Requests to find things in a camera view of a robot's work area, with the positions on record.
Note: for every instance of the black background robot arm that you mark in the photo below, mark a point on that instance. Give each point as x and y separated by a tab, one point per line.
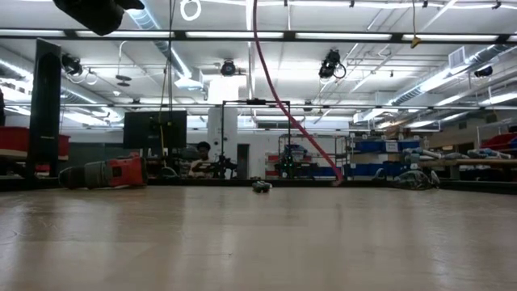
287	165
226	165

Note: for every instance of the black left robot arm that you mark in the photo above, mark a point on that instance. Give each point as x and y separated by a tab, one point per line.
93	14

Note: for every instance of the white building column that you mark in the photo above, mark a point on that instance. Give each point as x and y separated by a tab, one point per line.
230	121

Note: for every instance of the person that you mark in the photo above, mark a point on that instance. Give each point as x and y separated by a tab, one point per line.
203	147

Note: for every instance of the black monitor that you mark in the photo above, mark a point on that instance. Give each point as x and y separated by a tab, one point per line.
179	125

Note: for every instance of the blue storage bin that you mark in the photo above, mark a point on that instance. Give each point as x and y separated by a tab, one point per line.
363	169
369	146

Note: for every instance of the black beam with light strips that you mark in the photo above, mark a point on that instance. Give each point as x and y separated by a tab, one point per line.
288	35

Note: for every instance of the grey cloth bundle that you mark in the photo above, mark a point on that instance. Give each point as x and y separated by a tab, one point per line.
416	180
486	153
428	153

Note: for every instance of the yellow hanging connector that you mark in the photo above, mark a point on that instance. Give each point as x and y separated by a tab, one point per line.
415	41

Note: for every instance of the wooden workbench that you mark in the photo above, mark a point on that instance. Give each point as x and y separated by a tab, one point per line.
484	162

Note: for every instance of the black background rig frame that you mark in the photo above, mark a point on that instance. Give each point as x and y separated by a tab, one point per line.
256	101

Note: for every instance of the black ceiling camera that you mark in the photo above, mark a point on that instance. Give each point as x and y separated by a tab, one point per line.
72	64
329	64
228	68
483	71

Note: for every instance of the black aluminium table frame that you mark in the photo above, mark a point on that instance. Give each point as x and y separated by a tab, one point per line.
343	182

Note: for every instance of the silver ceiling air duct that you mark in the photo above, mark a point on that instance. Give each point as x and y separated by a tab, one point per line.
484	52
161	44

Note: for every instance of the black upright post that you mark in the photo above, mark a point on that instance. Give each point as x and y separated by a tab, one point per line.
44	121

